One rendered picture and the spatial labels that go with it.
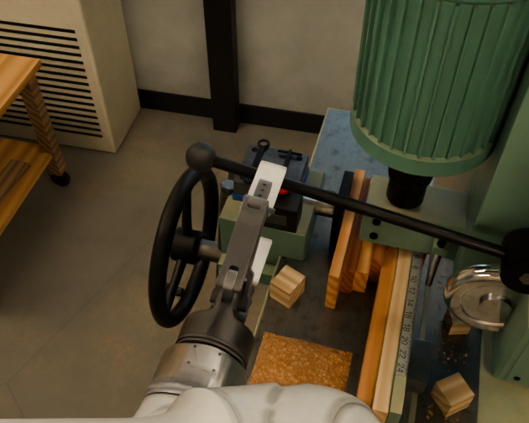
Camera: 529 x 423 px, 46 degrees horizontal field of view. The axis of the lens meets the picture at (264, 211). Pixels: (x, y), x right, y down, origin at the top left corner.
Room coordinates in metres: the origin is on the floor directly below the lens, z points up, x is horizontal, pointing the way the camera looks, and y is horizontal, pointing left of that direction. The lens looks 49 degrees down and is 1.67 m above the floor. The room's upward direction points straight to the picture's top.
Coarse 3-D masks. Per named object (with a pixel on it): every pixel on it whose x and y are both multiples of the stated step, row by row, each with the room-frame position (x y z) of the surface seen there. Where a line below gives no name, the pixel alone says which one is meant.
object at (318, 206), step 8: (344, 176) 0.66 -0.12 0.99; (352, 176) 0.66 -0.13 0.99; (344, 184) 0.64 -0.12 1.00; (344, 192) 0.63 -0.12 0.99; (304, 200) 0.64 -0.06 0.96; (312, 200) 0.64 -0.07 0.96; (320, 208) 0.63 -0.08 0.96; (328, 208) 0.63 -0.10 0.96; (336, 208) 0.60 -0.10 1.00; (328, 216) 0.62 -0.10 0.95; (336, 216) 0.59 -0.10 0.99; (336, 224) 0.59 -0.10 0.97; (336, 232) 0.59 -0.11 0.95; (336, 240) 0.59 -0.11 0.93; (328, 248) 0.59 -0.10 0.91
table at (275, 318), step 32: (320, 160) 0.79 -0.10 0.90; (352, 160) 0.79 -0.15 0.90; (320, 224) 0.64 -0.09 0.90; (224, 256) 0.60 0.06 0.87; (320, 256) 0.58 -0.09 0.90; (320, 288) 0.52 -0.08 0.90; (288, 320) 0.47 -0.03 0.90; (320, 320) 0.47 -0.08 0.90; (352, 320) 0.47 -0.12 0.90; (256, 352) 0.42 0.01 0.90; (352, 352) 0.42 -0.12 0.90; (352, 384) 0.37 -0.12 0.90
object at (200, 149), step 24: (192, 144) 0.51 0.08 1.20; (192, 168) 0.49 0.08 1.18; (216, 168) 0.50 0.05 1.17; (240, 168) 0.49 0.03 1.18; (312, 192) 0.47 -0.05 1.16; (384, 216) 0.45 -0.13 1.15; (456, 240) 0.42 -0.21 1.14; (480, 240) 0.42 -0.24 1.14; (504, 240) 0.43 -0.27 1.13; (528, 240) 0.42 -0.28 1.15; (504, 264) 0.40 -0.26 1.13; (528, 264) 0.39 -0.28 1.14; (528, 288) 0.38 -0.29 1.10
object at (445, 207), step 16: (384, 176) 0.62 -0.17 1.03; (368, 192) 0.59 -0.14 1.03; (384, 192) 0.59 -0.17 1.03; (432, 192) 0.59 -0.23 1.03; (448, 192) 0.59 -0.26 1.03; (464, 192) 0.59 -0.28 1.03; (400, 208) 0.56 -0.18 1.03; (416, 208) 0.56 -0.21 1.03; (432, 208) 0.56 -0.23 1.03; (448, 208) 0.56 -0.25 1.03; (464, 208) 0.56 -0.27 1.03; (368, 224) 0.56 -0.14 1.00; (384, 224) 0.55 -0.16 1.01; (448, 224) 0.53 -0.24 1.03; (464, 224) 0.53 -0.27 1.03; (368, 240) 0.56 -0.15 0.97; (384, 240) 0.55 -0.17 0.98; (400, 240) 0.55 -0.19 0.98; (416, 240) 0.54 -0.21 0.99; (432, 240) 0.53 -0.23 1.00; (448, 256) 0.53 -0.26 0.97
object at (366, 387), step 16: (384, 256) 0.55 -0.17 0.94; (384, 272) 0.52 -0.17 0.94; (384, 288) 0.50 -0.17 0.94; (384, 304) 0.47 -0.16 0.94; (384, 320) 0.44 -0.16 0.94; (368, 336) 0.42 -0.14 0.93; (368, 352) 0.39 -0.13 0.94; (368, 368) 0.37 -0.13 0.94; (368, 384) 0.35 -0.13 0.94; (368, 400) 0.33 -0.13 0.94
